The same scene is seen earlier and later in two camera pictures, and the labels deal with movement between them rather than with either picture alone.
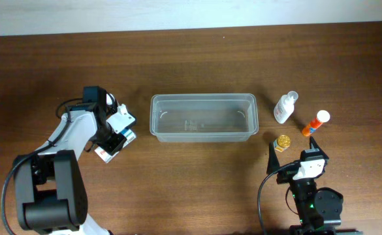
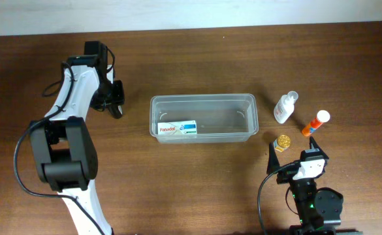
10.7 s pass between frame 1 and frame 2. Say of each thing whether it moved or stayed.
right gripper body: stayed
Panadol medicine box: moved
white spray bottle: stayed
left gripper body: moved
